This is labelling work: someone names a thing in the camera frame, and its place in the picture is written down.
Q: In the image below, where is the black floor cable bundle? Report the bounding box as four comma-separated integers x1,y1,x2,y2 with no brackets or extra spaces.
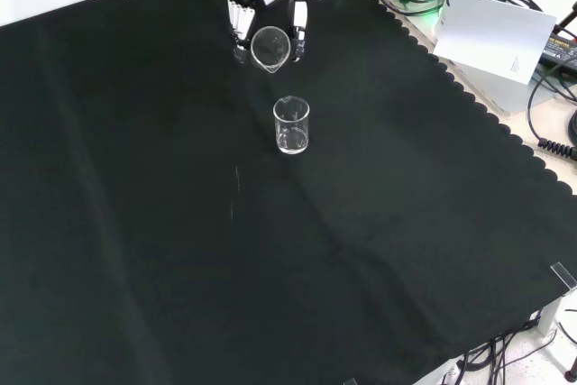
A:
444,307,563,385

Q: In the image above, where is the black power adapter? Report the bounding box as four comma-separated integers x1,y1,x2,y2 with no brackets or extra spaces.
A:
538,26,577,67

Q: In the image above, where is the white bench leg bracket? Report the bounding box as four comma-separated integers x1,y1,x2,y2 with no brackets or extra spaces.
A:
535,288,577,337

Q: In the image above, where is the clear glass beaker with graduations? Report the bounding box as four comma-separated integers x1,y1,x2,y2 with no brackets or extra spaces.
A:
272,95,311,156

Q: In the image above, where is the black bench cloth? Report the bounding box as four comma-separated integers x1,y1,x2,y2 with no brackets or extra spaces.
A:
0,0,577,385

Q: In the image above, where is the black coiled cable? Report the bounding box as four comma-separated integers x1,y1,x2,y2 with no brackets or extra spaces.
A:
527,67,577,160

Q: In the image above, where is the small clear glass beaker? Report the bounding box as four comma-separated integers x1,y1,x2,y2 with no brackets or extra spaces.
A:
251,25,292,76

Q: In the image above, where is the black tripod leg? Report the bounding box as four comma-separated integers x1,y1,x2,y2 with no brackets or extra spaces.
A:
553,9,577,37

